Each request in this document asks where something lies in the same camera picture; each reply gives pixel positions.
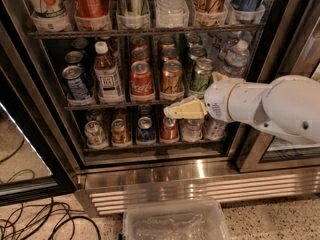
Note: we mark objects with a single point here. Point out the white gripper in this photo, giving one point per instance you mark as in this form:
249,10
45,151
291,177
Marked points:
216,100

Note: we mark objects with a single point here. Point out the orange LaCroix can front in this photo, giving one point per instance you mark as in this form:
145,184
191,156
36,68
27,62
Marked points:
171,77

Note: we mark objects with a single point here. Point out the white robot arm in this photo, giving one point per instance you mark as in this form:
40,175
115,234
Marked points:
288,107

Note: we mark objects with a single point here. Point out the green can front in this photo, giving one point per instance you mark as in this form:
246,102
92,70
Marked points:
201,75

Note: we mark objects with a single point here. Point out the labelled bottle bottom shelf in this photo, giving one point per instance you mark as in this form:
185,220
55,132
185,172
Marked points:
214,129

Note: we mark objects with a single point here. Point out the small water bottle bottom shelf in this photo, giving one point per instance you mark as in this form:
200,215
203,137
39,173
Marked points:
192,130

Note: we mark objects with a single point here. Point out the water bottle middle shelf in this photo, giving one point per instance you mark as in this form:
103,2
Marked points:
236,60

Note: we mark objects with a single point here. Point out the red can bottom shelf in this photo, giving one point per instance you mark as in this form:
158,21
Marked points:
169,129

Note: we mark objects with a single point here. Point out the red Coca-Cola can front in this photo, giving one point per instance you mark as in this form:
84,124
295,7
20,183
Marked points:
141,83

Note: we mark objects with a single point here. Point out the blue can bottom shelf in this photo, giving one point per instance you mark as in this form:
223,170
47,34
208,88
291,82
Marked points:
145,129

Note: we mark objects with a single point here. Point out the gold can bottom shelf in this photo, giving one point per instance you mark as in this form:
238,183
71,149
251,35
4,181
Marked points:
120,133

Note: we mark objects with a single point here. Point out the white can bottom shelf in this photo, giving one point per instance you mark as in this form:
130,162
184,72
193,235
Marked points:
95,133

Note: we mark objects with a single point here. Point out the blue Pepsi can front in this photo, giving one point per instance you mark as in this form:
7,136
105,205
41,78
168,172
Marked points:
76,83

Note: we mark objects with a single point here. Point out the fridge vent grille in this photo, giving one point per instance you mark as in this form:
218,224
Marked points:
101,194

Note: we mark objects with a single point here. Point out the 7up can top shelf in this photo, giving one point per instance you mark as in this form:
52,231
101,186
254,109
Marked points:
46,0

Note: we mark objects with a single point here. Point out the open glass fridge door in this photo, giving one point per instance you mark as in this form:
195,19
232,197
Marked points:
24,105

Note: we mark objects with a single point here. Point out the iced tea bottle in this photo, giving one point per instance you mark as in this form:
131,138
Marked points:
106,71

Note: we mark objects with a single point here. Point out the clear plastic bin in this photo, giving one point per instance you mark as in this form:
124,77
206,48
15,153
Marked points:
176,220

